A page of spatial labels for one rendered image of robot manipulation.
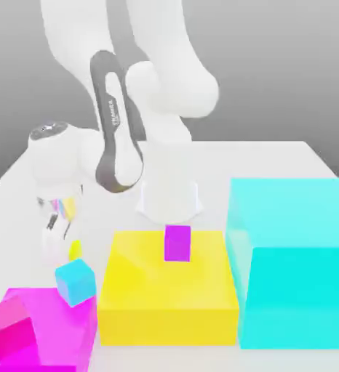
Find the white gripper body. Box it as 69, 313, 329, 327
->
41, 227, 73, 265

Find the small yellow cube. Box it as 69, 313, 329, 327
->
68, 240, 82, 262

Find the small blue cube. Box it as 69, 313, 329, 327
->
55, 258, 97, 308

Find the small pink cube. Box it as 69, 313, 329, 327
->
0, 294, 40, 363

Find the small purple cube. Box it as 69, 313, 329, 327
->
164, 225, 192, 263

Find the large magenta box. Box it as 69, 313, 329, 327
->
0, 287, 98, 372

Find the large yellow box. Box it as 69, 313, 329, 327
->
96, 230, 241, 347

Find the large cyan box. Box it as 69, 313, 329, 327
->
226, 177, 339, 350

